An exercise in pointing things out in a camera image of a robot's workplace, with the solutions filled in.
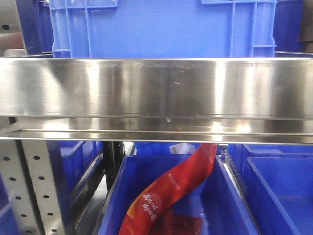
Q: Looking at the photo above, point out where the perforated steel shelf post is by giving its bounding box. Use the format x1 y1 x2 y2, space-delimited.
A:
0 117 74 235

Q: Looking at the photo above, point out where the red snack bag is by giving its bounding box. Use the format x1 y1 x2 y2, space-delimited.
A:
119 143 218 235

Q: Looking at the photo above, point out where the stainless steel shelf rail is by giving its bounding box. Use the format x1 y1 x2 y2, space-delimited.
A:
0 57 313 144

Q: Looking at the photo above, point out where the blue bin at right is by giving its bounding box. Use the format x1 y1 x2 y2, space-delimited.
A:
227 144 313 235

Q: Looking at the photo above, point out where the blue bin with red bag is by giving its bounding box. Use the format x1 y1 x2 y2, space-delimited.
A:
99 143 257 235

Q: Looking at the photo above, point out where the blue crate on upper shelf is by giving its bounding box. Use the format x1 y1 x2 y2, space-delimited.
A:
49 0 277 58

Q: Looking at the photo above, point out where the blue bin at left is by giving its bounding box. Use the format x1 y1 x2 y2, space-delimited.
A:
59 140 104 196

